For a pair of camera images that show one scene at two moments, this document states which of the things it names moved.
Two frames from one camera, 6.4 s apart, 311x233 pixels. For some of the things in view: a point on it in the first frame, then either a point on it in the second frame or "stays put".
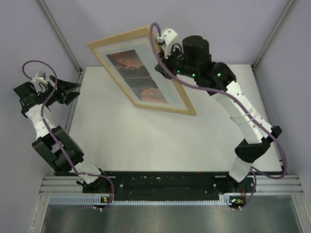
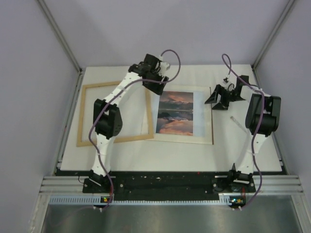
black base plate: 128,186 stays put
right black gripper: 167,61 → 219,90
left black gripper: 64,87 → 157,88
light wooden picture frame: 129,58 → 136,137
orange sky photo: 130,66 → 175,113
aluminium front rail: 68,185 stays put
